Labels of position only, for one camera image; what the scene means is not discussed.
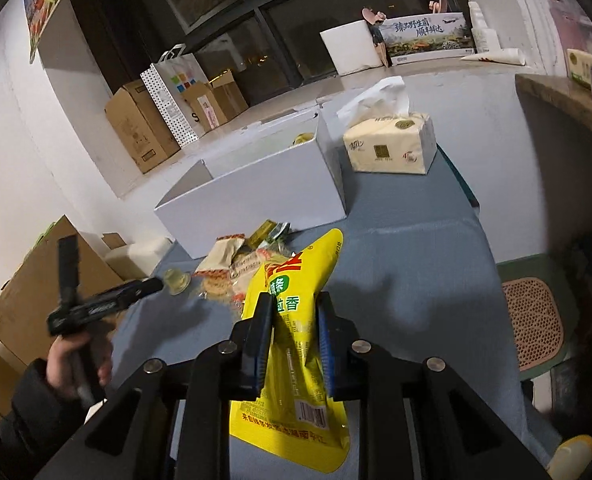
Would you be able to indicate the cream white sofa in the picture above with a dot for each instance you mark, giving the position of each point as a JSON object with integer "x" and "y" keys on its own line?
{"x": 135, "y": 257}

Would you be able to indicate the flower wall poster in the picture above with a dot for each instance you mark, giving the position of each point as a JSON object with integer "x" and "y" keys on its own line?
{"x": 50, "y": 0}

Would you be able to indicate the large cardboard box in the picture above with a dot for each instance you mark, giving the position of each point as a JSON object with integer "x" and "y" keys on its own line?
{"x": 135, "y": 125}

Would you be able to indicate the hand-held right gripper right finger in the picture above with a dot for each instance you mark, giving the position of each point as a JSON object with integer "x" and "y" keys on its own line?
{"x": 328, "y": 355}

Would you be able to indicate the small olive packet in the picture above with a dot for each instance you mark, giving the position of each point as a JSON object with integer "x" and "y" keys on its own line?
{"x": 262, "y": 232}

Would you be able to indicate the white paper cone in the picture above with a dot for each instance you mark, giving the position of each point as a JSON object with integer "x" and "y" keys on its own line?
{"x": 496, "y": 56}

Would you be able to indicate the beige red-trimmed snack packet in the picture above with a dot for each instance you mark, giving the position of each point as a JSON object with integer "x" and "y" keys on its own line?
{"x": 220, "y": 255}

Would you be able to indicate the dark glass window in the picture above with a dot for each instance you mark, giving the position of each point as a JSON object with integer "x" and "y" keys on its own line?
{"x": 215, "y": 10}

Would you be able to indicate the landscape printed box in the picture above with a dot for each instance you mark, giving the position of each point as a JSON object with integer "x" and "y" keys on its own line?
{"x": 426, "y": 35}

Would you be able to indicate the white foam box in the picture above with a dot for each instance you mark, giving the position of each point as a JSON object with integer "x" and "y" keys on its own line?
{"x": 348, "y": 47}

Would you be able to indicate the green woven-seat chair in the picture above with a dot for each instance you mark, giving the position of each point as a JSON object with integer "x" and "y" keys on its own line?
{"x": 536, "y": 320}

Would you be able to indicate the person's left hand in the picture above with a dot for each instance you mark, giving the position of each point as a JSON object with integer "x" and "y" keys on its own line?
{"x": 63, "y": 365}

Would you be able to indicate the small cardboard box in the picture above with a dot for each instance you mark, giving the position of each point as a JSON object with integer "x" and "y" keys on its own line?
{"x": 215, "y": 100}

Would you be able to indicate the yellow jelly cup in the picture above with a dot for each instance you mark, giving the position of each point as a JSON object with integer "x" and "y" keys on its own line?
{"x": 177, "y": 281}
{"x": 303, "y": 139}

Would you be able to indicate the flat cardboard sheet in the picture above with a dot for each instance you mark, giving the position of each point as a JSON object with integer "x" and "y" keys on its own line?
{"x": 40, "y": 280}

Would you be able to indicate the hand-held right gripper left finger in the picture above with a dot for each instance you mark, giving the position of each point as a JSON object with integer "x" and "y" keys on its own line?
{"x": 263, "y": 350}

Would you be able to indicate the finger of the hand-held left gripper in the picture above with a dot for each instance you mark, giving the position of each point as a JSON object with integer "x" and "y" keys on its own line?
{"x": 143, "y": 290}

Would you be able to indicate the person's left forearm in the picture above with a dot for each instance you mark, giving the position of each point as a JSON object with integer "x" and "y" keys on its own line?
{"x": 20, "y": 410}

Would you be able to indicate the polka dot paper bag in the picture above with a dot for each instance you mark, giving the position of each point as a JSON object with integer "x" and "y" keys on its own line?
{"x": 175, "y": 95}

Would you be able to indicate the beige tissue pack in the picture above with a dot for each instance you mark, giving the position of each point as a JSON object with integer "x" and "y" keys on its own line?
{"x": 391, "y": 145}

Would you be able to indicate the orange cracker packet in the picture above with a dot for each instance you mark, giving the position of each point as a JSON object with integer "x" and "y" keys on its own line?
{"x": 248, "y": 270}

